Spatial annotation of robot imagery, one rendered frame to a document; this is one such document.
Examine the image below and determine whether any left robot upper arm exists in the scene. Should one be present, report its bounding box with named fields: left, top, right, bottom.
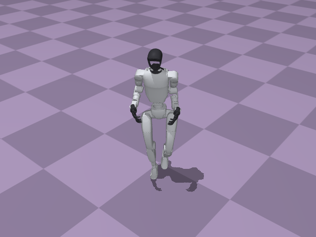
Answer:
left=167, top=71, right=178, bottom=94

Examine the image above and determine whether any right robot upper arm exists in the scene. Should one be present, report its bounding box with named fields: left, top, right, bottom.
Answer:
left=134, top=69, right=145, bottom=93

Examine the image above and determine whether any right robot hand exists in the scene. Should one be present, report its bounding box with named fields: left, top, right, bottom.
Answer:
left=130, top=104, right=142, bottom=123

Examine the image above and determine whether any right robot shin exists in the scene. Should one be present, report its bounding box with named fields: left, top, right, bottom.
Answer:
left=146, top=149, right=157, bottom=168

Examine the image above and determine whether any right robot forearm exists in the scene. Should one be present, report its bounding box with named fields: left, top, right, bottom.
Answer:
left=129, top=86, right=141, bottom=109

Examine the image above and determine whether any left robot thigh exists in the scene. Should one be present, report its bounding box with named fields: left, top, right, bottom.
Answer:
left=163, top=109, right=178, bottom=154

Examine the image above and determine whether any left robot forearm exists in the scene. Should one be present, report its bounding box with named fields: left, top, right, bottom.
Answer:
left=170, top=87, right=181, bottom=112

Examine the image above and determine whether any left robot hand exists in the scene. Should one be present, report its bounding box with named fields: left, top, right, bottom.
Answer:
left=168, top=107, right=180, bottom=125

